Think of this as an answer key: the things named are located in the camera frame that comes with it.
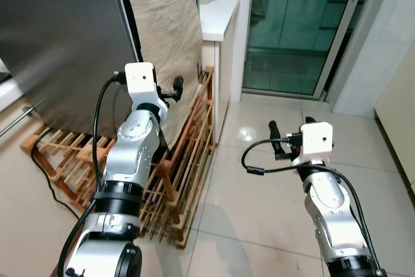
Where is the wooden slatted rack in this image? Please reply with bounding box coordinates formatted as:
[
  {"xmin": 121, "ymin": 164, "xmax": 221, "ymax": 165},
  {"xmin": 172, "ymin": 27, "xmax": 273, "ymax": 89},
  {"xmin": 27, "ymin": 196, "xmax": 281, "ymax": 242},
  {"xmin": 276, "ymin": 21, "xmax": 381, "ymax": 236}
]
[{"xmin": 19, "ymin": 66, "xmax": 218, "ymax": 248}]

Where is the white kitchen counter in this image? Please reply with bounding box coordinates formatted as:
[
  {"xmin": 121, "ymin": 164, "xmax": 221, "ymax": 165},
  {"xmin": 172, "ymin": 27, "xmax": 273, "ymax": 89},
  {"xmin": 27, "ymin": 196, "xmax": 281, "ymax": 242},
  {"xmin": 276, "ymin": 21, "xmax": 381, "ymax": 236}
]
[{"xmin": 198, "ymin": 0, "xmax": 250, "ymax": 141}]

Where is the glass sliding door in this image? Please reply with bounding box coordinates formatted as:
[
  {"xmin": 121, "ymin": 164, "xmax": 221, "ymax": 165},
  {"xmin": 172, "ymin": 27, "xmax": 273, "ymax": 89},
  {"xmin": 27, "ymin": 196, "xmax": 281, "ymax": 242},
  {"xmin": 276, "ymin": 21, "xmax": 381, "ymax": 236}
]
[{"xmin": 243, "ymin": 0, "xmax": 372, "ymax": 100}]

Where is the metal bar handle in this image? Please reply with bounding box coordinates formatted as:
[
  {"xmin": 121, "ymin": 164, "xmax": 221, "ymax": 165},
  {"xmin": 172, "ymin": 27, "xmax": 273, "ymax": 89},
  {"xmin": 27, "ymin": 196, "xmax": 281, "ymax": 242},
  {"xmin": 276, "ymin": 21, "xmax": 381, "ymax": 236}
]
[{"xmin": 0, "ymin": 102, "xmax": 43, "ymax": 139}]

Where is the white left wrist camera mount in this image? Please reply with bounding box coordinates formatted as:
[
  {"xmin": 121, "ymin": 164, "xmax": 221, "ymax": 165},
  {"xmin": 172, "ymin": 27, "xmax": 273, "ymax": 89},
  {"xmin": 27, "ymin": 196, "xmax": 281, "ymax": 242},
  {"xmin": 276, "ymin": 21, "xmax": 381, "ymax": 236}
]
[{"xmin": 123, "ymin": 62, "xmax": 163, "ymax": 110}]

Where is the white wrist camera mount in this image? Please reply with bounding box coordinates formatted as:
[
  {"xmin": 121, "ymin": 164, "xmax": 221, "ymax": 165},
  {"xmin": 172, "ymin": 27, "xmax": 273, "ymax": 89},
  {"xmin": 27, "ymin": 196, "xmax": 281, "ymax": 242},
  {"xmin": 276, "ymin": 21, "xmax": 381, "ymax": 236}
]
[
  {"xmin": 123, "ymin": 62, "xmax": 163, "ymax": 110},
  {"xmin": 300, "ymin": 121, "xmax": 334, "ymax": 165}
]

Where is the beige cabinet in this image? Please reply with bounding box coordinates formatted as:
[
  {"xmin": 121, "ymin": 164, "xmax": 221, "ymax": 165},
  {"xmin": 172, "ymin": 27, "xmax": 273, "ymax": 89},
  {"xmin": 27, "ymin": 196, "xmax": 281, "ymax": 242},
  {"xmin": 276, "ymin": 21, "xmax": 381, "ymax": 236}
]
[{"xmin": 375, "ymin": 43, "xmax": 415, "ymax": 193}]

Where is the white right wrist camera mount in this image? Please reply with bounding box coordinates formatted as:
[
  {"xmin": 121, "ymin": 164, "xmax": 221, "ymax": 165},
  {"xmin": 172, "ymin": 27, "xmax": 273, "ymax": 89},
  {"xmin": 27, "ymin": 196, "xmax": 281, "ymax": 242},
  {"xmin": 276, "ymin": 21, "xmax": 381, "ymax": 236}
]
[{"xmin": 300, "ymin": 121, "xmax": 334, "ymax": 165}]

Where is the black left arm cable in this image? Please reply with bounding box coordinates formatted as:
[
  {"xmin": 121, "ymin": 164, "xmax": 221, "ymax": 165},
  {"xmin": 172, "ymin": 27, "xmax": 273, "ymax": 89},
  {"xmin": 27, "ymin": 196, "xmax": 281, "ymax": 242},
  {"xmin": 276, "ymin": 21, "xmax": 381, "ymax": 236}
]
[{"xmin": 57, "ymin": 73, "xmax": 127, "ymax": 277}]

